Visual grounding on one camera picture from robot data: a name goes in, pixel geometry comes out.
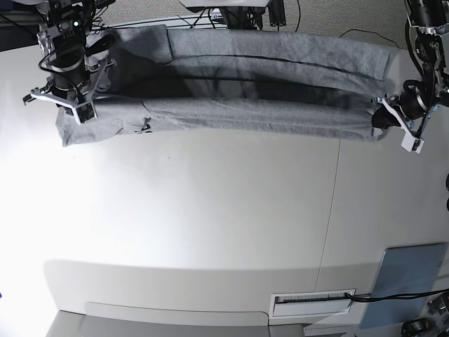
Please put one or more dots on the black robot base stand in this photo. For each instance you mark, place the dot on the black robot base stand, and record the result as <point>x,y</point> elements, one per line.
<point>244,18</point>

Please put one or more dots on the grey T-shirt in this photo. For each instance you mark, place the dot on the grey T-shirt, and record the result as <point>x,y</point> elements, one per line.
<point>278,82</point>

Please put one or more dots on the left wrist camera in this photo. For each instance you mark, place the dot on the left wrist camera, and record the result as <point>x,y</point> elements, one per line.
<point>412,144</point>

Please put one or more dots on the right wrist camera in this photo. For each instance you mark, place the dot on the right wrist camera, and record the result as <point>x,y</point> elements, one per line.
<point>84,112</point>

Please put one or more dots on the blue-grey tablet pad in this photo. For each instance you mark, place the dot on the blue-grey tablet pad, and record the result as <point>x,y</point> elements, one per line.
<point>404,269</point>

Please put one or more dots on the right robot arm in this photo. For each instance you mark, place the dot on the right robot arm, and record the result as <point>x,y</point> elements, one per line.
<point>63,42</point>

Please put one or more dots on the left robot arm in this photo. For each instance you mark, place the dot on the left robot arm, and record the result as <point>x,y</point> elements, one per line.
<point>426,24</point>

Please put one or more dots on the white table cable grommet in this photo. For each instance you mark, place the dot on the white table cable grommet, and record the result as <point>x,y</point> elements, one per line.
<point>312,304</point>

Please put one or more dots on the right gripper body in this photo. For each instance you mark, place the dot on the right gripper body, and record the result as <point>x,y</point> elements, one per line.
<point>70,90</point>

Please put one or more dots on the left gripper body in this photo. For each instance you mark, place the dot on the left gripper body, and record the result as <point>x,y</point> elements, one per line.
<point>412,107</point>

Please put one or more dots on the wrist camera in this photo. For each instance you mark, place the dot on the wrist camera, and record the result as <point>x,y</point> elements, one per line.
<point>84,112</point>
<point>412,144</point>

